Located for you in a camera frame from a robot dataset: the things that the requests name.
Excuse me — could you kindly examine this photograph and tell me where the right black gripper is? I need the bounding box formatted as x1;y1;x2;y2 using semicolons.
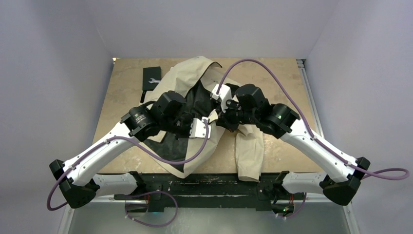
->
217;96;258;132

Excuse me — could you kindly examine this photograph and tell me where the beige jacket with black lining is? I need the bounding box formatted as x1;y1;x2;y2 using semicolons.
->
144;56;264;182

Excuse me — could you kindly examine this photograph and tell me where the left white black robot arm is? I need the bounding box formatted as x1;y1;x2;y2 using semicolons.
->
47;91;208;211

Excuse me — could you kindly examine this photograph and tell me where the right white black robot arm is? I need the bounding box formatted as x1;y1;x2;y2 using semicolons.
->
210;84;370;206

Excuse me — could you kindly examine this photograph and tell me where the black pouch with wrench logo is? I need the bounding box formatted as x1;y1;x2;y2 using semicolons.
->
140;66;162;103

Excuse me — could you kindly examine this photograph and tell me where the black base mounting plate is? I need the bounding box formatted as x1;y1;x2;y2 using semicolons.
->
94;171;304;212

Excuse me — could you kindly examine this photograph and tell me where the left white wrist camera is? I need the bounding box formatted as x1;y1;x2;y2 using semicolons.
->
189;117;211;139

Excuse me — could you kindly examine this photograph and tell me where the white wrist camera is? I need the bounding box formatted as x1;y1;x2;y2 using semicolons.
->
189;117;211;139
210;84;232;103

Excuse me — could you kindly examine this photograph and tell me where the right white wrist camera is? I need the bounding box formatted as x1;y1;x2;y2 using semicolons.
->
210;84;232;103

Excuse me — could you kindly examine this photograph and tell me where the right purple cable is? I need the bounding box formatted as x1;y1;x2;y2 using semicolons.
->
217;58;411;220

